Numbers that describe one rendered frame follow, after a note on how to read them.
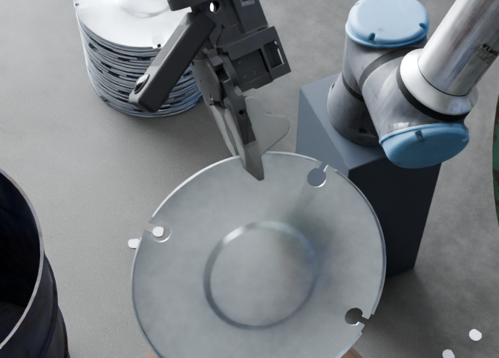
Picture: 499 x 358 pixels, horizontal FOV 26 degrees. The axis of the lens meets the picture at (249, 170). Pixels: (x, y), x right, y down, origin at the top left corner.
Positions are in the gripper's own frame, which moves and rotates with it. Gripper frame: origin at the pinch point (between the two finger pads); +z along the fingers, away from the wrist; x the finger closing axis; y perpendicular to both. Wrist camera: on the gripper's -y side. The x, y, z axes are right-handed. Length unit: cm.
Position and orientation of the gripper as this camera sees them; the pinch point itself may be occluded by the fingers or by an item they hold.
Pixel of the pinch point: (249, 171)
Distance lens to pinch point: 115.5
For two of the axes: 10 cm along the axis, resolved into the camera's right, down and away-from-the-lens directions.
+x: -3.5, -1.2, 9.3
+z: 3.5, 9.0, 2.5
